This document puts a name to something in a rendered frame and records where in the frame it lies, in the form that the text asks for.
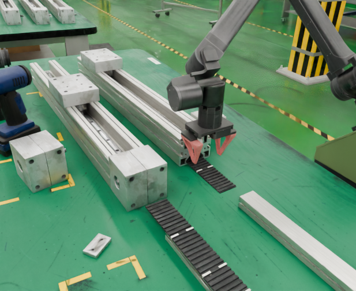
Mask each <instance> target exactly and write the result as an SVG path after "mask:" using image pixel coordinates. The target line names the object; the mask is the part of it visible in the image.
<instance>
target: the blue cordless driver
mask: <svg viewBox="0 0 356 291"><path fill-rule="evenodd" d="M31 82H32V75H31V73H30V71H29V69H28V68H27V67H26V66H24V65H15V66H11V67H8V68H4V69H0V109H1V111H2V113H3V116H4V118H5V120H6V122H4V123H2V124H0V154H2V155H3V156H11V155H12V151H11V148H10V144H9V141H11V140H15V139H18V138H21V137H24V136H28V135H31V134H34V133H38V132H41V130H40V126H39V125H36V124H35V123H34V122H33V121H32V120H30V119H28V118H27V115H26V113H25V112H26V111H27V110H26V108H25V105H24V102H23V100H22V97H21V95H20V93H19V92H16V90H17V89H21V88H24V87H26V86H28V85H30V84H31Z"/></svg>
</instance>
